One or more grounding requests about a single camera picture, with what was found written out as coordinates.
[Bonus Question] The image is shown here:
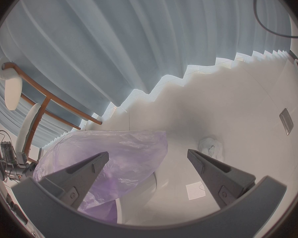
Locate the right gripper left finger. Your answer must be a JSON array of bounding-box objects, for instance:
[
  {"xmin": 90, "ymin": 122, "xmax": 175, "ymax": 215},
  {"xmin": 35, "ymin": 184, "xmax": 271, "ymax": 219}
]
[{"xmin": 38, "ymin": 152, "xmax": 109, "ymax": 210}]

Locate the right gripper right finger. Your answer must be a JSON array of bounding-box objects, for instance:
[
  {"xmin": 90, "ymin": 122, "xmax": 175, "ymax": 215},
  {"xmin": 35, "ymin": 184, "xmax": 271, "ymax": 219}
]
[{"xmin": 187, "ymin": 149, "xmax": 257, "ymax": 210}]

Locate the purple plastic bag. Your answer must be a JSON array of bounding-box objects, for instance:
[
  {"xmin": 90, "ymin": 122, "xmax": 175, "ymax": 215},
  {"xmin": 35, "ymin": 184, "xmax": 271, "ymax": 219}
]
[{"xmin": 33, "ymin": 130, "xmax": 169, "ymax": 224}]

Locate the white trash bin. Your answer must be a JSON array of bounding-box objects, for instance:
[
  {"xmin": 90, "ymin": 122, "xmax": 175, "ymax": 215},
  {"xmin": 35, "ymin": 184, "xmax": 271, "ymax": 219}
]
[{"xmin": 115, "ymin": 171, "xmax": 157, "ymax": 225}]

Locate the crumpled white paper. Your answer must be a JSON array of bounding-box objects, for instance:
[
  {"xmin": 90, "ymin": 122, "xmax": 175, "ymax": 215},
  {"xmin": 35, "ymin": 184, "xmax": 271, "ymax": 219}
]
[{"xmin": 199, "ymin": 137, "xmax": 224, "ymax": 161}]

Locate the white cushioned wooden chair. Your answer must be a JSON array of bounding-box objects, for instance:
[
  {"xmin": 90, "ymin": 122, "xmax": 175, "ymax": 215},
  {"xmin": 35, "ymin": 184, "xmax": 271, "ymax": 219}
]
[{"xmin": 0, "ymin": 59, "xmax": 103, "ymax": 163}]

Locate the pale blue curtain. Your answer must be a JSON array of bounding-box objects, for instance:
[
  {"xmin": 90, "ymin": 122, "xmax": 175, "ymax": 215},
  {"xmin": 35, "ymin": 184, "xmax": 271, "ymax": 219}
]
[{"xmin": 0, "ymin": 0, "xmax": 292, "ymax": 148}]

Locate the black cable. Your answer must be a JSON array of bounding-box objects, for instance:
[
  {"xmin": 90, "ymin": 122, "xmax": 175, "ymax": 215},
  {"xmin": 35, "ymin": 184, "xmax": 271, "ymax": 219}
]
[{"xmin": 254, "ymin": 0, "xmax": 298, "ymax": 39}]

